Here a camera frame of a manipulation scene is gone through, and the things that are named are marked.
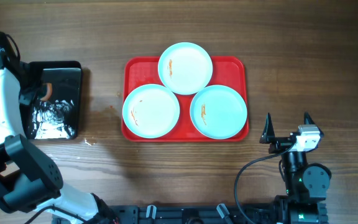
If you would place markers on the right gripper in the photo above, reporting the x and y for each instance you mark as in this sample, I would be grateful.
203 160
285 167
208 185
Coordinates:
283 144

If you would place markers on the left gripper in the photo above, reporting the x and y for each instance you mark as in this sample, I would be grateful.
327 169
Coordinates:
27 95

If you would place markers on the green and orange sponge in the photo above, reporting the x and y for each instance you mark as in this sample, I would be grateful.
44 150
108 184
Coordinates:
46 91

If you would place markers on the light blue plate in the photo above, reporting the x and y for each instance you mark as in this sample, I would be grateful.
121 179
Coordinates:
218 112
151 111
185 68

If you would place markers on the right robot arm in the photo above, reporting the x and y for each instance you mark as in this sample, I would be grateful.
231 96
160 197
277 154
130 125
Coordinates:
306 184

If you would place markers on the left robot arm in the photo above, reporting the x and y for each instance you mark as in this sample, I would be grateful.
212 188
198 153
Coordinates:
30 181

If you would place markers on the black rectangular water tray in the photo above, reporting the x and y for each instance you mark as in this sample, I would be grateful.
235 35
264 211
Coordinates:
57 118

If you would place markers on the red plastic serving tray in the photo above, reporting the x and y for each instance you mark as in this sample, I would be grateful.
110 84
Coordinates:
227 70

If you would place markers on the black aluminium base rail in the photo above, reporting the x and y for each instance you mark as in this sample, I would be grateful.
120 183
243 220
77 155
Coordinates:
257 213

